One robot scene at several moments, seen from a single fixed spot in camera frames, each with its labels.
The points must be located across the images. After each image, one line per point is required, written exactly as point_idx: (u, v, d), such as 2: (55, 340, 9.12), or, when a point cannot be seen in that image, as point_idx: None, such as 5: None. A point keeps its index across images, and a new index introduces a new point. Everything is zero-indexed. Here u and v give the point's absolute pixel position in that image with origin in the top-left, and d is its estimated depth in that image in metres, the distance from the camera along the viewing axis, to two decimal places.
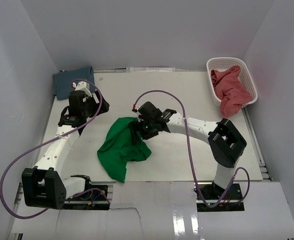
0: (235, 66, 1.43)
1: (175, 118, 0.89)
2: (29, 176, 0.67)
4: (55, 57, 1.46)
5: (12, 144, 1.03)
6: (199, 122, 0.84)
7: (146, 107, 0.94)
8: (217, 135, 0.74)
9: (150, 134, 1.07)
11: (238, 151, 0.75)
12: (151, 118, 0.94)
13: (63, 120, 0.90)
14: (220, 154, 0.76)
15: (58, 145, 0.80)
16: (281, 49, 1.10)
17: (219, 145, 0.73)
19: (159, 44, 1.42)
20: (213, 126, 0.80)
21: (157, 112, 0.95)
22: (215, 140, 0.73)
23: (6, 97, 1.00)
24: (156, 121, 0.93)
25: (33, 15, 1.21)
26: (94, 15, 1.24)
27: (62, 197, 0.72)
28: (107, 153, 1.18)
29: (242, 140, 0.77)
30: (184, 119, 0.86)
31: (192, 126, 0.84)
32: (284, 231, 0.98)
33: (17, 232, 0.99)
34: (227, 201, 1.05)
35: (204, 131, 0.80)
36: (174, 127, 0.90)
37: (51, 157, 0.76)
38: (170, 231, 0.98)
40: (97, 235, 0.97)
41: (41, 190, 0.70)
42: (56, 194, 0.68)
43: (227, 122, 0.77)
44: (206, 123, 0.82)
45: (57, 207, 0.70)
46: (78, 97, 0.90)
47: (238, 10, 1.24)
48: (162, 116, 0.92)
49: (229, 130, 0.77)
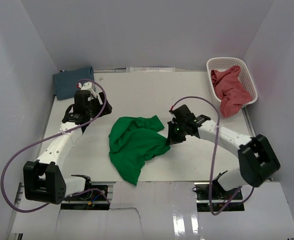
0: (235, 66, 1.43)
1: (207, 125, 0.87)
2: (31, 169, 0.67)
4: (55, 57, 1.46)
5: (12, 144, 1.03)
6: (232, 133, 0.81)
7: (182, 109, 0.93)
8: (248, 149, 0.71)
9: (179, 138, 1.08)
11: (267, 172, 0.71)
12: (183, 121, 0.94)
13: (67, 117, 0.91)
14: (246, 169, 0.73)
15: (60, 141, 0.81)
16: (281, 49, 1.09)
17: (248, 159, 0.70)
19: (159, 45, 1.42)
20: (246, 139, 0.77)
21: (191, 116, 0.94)
22: (245, 153, 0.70)
23: (7, 97, 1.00)
24: (188, 124, 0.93)
25: (33, 15, 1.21)
26: (94, 15, 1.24)
27: (61, 192, 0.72)
28: (122, 153, 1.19)
29: (275, 162, 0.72)
30: (216, 127, 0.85)
31: (224, 136, 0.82)
32: (284, 232, 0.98)
33: (18, 232, 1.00)
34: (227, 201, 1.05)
35: (235, 142, 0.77)
36: (205, 133, 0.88)
37: (54, 152, 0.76)
38: (170, 232, 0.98)
40: (97, 235, 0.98)
41: (41, 185, 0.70)
42: (56, 189, 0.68)
43: (262, 138, 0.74)
44: (238, 136, 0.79)
45: (56, 202, 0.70)
46: (83, 95, 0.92)
47: (238, 11, 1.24)
48: (195, 120, 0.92)
49: (263, 148, 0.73)
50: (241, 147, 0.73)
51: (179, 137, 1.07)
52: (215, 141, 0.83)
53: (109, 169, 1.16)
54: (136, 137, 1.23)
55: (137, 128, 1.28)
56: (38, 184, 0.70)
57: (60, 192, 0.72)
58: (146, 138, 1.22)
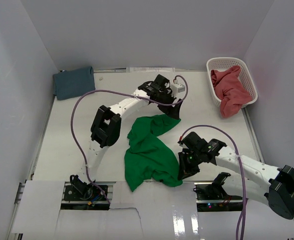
0: (235, 66, 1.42)
1: (225, 153, 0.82)
2: (101, 113, 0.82)
4: (55, 57, 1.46)
5: (12, 145, 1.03)
6: (256, 164, 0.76)
7: (191, 136, 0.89)
8: (280, 185, 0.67)
9: (192, 170, 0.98)
11: None
12: (195, 148, 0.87)
13: (143, 85, 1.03)
14: (277, 203, 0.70)
15: (130, 102, 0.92)
16: (281, 49, 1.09)
17: (281, 196, 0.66)
19: (159, 45, 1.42)
20: (274, 173, 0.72)
21: (202, 143, 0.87)
22: (278, 191, 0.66)
23: (7, 97, 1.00)
24: (202, 152, 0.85)
25: (33, 15, 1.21)
26: (93, 15, 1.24)
27: (113, 138, 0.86)
28: (139, 157, 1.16)
29: None
30: (237, 157, 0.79)
31: (248, 168, 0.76)
32: (285, 232, 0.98)
33: (17, 232, 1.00)
34: (227, 201, 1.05)
35: (263, 176, 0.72)
36: (224, 163, 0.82)
37: (122, 108, 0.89)
38: (170, 231, 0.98)
40: (97, 235, 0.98)
41: (103, 127, 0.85)
42: (110, 133, 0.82)
43: (290, 169, 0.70)
44: (264, 168, 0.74)
45: (106, 144, 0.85)
46: (163, 77, 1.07)
47: (238, 11, 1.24)
48: (209, 147, 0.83)
49: (292, 180, 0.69)
50: (271, 183, 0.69)
51: (192, 168, 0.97)
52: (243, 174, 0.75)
53: (110, 169, 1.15)
54: (155, 150, 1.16)
55: (157, 127, 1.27)
56: (101, 125, 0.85)
57: (113, 138, 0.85)
58: (162, 158, 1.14)
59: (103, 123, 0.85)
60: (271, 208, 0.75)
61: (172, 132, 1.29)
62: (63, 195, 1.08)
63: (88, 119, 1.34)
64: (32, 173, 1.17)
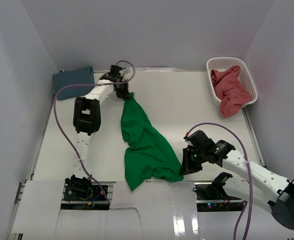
0: (235, 66, 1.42)
1: (234, 157, 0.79)
2: (79, 103, 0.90)
4: (55, 57, 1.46)
5: (12, 144, 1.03)
6: (265, 172, 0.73)
7: (199, 136, 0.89)
8: (287, 196, 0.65)
9: (195, 167, 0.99)
11: None
12: (202, 148, 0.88)
13: (103, 76, 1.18)
14: (281, 212, 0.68)
15: (99, 89, 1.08)
16: (281, 49, 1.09)
17: (289, 208, 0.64)
19: (159, 45, 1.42)
20: (283, 183, 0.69)
21: (209, 143, 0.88)
22: (286, 203, 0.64)
23: (6, 97, 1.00)
24: (208, 152, 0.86)
25: (33, 15, 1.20)
26: (93, 15, 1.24)
27: (97, 123, 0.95)
28: (137, 155, 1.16)
29: None
30: (247, 164, 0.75)
31: (256, 176, 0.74)
32: (285, 232, 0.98)
33: (17, 232, 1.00)
34: (227, 201, 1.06)
35: (272, 186, 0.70)
36: (230, 166, 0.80)
37: (95, 94, 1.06)
38: (170, 231, 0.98)
40: (97, 235, 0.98)
41: (84, 115, 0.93)
42: (95, 118, 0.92)
43: None
44: (273, 177, 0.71)
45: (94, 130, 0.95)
46: (118, 66, 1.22)
47: (238, 11, 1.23)
48: (216, 148, 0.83)
49: None
50: (279, 194, 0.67)
51: (196, 166, 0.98)
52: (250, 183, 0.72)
53: (110, 169, 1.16)
54: (151, 146, 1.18)
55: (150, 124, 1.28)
56: (82, 115, 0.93)
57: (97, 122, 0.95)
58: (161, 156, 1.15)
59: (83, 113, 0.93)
60: (273, 216, 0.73)
61: (171, 132, 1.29)
62: (63, 195, 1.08)
63: None
64: (32, 173, 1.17)
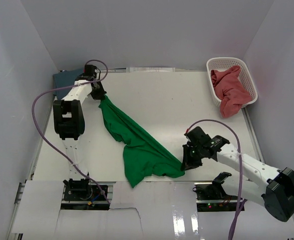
0: (235, 66, 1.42)
1: (227, 150, 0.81)
2: (58, 105, 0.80)
4: (55, 57, 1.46)
5: (12, 144, 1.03)
6: (257, 163, 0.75)
7: (196, 131, 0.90)
8: (277, 184, 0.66)
9: (194, 163, 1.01)
11: None
12: (198, 143, 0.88)
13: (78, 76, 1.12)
14: (271, 202, 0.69)
15: (78, 90, 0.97)
16: (281, 49, 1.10)
17: (277, 196, 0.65)
19: (159, 45, 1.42)
20: (273, 173, 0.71)
21: (206, 138, 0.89)
22: (274, 190, 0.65)
23: (6, 96, 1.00)
24: (204, 147, 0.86)
25: (33, 14, 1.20)
26: (94, 15, 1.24)
27: (82, 125, 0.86)
28: (136, 151, 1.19)
29: None
30: (238, 154, 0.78)
31: (248, 167, 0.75)
32: (285, 232, 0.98)
33: (17, 232, 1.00)
34: (227, 201, 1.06)
35: (262, 176, 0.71)
36: (224, 159, 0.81)
37: (74, 95, 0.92)
38: (170, 231, 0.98)
40: (97, 235, 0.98)
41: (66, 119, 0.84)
42: (79, 121, 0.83)
43: (290, 172, 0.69)
44: (264, 167, 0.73)
45: (80, 133, 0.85)
46: (92, 66, 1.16)
47: (238, 11, 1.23)
48: (211, 142, 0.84)
49: (291, 182, 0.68)
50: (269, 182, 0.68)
51: (196, 161, 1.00)
52: (241, 174, 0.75)
53: (110, 169, 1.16)
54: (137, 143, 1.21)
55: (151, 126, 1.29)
56: (65, 119, 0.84)
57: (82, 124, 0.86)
58: (154, 157, 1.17)
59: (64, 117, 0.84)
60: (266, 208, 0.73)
61: (171, 132, 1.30)
62: (63, 195, 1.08)
63: (87, 119, 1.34)
64: (32, 173, 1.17)
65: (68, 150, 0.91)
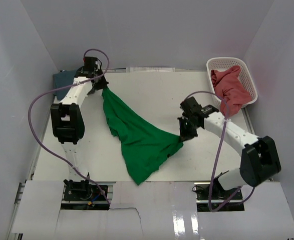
0: (235, 66, 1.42)
1: (215, 117, 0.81)
2: (56, 109, 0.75)
4: (55, 57, 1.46)
5: (12, 144, 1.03)
6: (239, 130, 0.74)
7: (188, 101, 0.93)
8: (252, 148, 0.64)
9: (190, 134, 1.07)
11: (267, 173, 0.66)
12: (190, 112, 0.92)
13: (78, 72, 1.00)
14: (245, 166, 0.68)
15: (77, 89, 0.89)
16: (281, 49, 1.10)
17: (250, 158, 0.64)
19: (159, 45, 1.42)
20: (253, 139, 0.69)
21: (198, 107, 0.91)
22: (249, 153, 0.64)
23: (7, 97, 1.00)
24: (194, 114, 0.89)
25: (33, 15, 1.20)
26: (94, 15, 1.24)
27: (81, 129, 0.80)
28: (137, 147, 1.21)
29: (276, 164, 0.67)
30: (224, 121, 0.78)
31: (230, 132, 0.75)
32: (285, 232, 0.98)
33: (17, 232, 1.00)
34: (227, 202, 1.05)
35: (241, 141, 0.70)
36: (210, 126, 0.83)
37: (72, 97, 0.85)
38: (170, 231, 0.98)
40: (97, 235, 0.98)
41: (65, 123, 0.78)
42: (78, 125, 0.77)
43: (269, 140, 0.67)
44: (245, 134, 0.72)
45: (79, 137, 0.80)
46: (92, 58, 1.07)
47: (237, 11, 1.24)
48: (201, 110, 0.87)
49: (268, 150, 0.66)
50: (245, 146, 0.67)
51: (191, 132, 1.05)
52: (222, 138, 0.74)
53: (110, 169, 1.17)
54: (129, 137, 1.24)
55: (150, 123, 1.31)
56: (63, 123, 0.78)
57: (81, 128, 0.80)
58: (146, 149, 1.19)
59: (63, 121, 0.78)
60: (241, 173, 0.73)
61: (171, 132, 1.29)
62: (63, 195, 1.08)
63: (87, 119, 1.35)
64: (32, 173, 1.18)
65: (67, 154, 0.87)
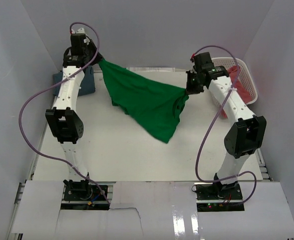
0: (235, 66, 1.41)
1: (221, 82, 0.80)
2: (52, 116, 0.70)
4: (55, 57, 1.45)
5: (12, 144, 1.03)
6: (240, 102, 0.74)
7: (201, 55, 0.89)
8: (243, 123, 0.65)
9: (196, 89, 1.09)
11: (248, 148, 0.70)
12: (199, 67, 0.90)
13: (66, 60, 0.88)
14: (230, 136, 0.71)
15: (69, 86, 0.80)
16: (281, 49, 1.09)
17: (237, 133, 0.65)
19: (159, 45, 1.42)
20: (248, 115, 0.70)
21: (209, 64, 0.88)
22: (238, 126, 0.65)
23: (6, 97, 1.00)
24: (202, 71, 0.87)
25: (33, 15, 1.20)
26: (93, 15, 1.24)
27: (79, 127, 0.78)
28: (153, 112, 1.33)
29: (259, 142, 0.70)
30: (229, 89, 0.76)
31: (230, 102, 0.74)
32: (285, 232, 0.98)
33: (17, 232, 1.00)
34: (227, 201, 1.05)
35: (236, 114, 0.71)
36: (215, 89, 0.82)
37: (66, 98, 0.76)
38: (170, 232, 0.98)
40: (97, 235, 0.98)
41: (62, 125, 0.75)
42: (76, 130, 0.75)
43: (263, 120, 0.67)
44: (243, 108, 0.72)
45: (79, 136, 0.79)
46: (79, 36, 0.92)
47: (237, 11, 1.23)
48: (212, 70, 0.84)
49: (258, 129, 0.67)
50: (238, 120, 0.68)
51: (196, 88, 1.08)
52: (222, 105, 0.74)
53: (111, 170, 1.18)
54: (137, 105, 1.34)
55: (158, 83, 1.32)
56: (61, 125, 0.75)
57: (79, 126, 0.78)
58: (156, 117, 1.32)
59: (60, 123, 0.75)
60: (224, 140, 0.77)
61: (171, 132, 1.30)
62: (63, 195, 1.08)
63: (88, 119, 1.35)
64: (32, 173, 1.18)
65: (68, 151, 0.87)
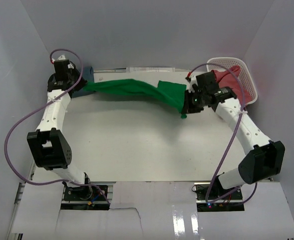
0: (235, 66, 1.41)
1: (230, 104, 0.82)
2: (35, 137, 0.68)
4: (54, 57, 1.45)
5: (12, 144, 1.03)
6: (252, 127, 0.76)
7: (206, 76, 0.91)
8: (261, 152, 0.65)
9: (196, 109, 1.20)
11: (265, 175, 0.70)
12: (204, 89, 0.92)
13: (51, 85, 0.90)
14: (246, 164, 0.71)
15: (54, 108, 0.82)
16: (281, 49, 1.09)
17: (255, 161, 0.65)
19: (159, 45, 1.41)
20: (264, 141, 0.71)
21: (214, 85, 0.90)
22: (256, 155, 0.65)
23: (6, 97, 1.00)
24: (208, 94, 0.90)
25: (33, 15, 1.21)
26: (93, 15, 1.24)
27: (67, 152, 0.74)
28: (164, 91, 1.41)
29: (276, 168, 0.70)
30: (239, 113, 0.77)
31: (243, 127, 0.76)
32: (285, 232, 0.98)
33: (17, 232, 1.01)
34: (227, 201, 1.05)
35: (251, 141, 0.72)
36: (223, 111, 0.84)
37: (51, 119, 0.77)
38: (170, 231, 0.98)
40: (97, 235, 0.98)
41: (48, 150, 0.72)
42: (63, 152, 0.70)
43: (281, 146, 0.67)
44: (257, 133, 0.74)
45: (67, 162, 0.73)
46: (62, 62, 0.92)
47: (237, 11, 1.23)
48: (219, 92, 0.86)
49: (276, 155, 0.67)
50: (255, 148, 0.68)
51: (197, 107, 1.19)
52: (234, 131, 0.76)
53: (111, 170, 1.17)
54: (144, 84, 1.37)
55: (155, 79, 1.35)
56: (46, 151, 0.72)
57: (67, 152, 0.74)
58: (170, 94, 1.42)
59: (45, 148, 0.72)
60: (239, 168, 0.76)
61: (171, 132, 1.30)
62: (63, 195, 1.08)
63: (87, 119, 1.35)
64: (32, 173, 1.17)
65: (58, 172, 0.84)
